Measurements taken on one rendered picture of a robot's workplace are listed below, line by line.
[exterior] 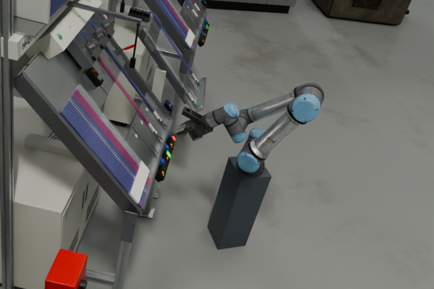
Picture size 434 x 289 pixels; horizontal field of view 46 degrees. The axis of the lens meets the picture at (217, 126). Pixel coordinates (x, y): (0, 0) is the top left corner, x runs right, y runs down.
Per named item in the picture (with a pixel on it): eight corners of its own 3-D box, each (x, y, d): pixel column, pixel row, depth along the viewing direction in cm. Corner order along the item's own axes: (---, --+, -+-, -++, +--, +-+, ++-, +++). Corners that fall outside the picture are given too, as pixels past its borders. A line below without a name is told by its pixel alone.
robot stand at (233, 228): (234, 222, 315) (258, 154, 284) (245, 246, 302) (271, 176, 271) (206, 226, 308) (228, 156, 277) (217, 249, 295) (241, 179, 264)
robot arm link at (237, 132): (252, 130, 255) (241, 111, 252) (245, 141, 246) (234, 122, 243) (239, 135, 259) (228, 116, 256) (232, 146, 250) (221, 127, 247)
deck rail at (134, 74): (162, 123, 266) (172, 119, 264) (161, 125, 264) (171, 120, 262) (75, 6, 234) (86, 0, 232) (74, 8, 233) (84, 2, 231)
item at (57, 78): (117, 66, 247) (126, 61, 245) (72, 147, 193) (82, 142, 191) (75, 8, 233) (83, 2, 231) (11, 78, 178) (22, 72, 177)
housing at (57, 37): (78, 17, 235) (102, 2, 230) (36, 66, 195) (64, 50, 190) (67, 2, 231) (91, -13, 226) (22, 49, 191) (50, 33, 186)
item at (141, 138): (164, 121, 263) (169, 119, 262) (134, 211, 208) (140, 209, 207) (143, 93, 254) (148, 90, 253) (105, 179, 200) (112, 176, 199)
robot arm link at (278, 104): (321, 71, 239) (234, 106, 264) (316, 81, 230) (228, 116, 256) (331, 92, 243) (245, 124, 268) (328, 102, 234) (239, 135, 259)
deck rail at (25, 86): (130, 215, 210) (142, 210, 208) (129, 219, 208) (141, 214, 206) (11, 79, 179) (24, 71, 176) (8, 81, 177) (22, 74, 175)
